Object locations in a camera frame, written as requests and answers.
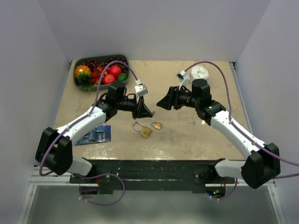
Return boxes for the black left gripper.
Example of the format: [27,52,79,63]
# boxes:
[116,93,153,119]

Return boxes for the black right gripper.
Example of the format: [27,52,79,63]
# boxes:
[157,85,199,111]

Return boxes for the small brass padlock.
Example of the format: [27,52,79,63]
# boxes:
[151,122,163,130]

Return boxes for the large brass padlock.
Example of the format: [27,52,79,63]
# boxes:
[132,121,152,139]

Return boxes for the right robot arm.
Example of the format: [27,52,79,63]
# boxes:
[157,79,281,189]

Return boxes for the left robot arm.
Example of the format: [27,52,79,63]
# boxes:
[35,80,153,183]

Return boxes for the green lime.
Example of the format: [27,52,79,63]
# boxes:
[117,73,128,82]

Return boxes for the white paper roll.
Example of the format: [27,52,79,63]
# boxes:
[189,65,209,84]

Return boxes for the red apple lower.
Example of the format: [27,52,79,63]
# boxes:
[102,74,116,84]

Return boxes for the red apple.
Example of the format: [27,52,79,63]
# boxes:
[102,74,116,84]
[108,65,122,78]

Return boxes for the blue blister pack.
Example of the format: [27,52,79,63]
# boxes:
[75,125,111,146]

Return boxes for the red apple upper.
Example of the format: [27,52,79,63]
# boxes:
[108,65,122,78]

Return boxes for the small red fruits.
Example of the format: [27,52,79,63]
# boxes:
[91,66,108,85]

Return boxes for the dark grape bunch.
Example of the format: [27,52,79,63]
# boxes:
[82,56,128,71]

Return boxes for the orange green fake fruit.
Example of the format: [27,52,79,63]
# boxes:
[74,65,93,90]

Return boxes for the green fruit tray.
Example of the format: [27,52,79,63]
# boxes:
[73,54,130,91]

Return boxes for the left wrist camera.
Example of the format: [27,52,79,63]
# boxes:
[135,79,148,97]

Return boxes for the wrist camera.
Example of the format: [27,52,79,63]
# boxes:
[135,79,148,97]
[176,70,190,89]

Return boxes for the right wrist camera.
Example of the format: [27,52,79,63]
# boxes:
[176,70,190,89]

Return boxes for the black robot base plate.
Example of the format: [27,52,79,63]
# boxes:
[70,160,235,194]

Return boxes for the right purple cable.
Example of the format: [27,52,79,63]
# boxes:
[184,61,299,179]

